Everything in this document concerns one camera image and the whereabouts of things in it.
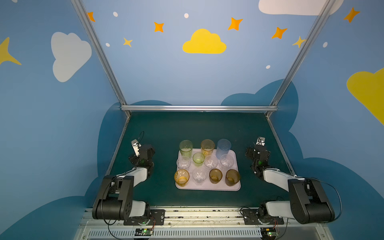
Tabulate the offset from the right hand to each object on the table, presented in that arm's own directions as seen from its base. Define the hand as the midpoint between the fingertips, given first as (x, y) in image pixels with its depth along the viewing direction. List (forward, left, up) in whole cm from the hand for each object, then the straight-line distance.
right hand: (260, 146), depth 92 cm
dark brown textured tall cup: (-18, +18, -6) cm, 26 cm away
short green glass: (-8, +38, -6) cm, 40 cm away
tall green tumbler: (-6, +46, +4) cm, 46 cm away
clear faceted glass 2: (-11, +30, -3) cm, 32 cm away
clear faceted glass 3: (-10, +21, -3) cm, 23 cm away
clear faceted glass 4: (-18, +37, -8) cm, 42 cm away
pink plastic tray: (-23, +32, -9) cm, 40 cm away
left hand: (-5, +73, 0) cm, 73 cm away
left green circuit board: (-47, +63, -8) cm, 79 cm away
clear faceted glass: (-11, +48, -5) cm, 49 cm away
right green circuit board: (-44, +1, -9) cm, 45 cm away
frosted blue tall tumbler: (-2, +23, +1) cm, 23 cm away
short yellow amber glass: (-20, +48, -6) cm, 52 cm away
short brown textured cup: (-18, +28, -6) cm, 34 cm away
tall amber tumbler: (-4, +33, +3) cm, 33 cm away
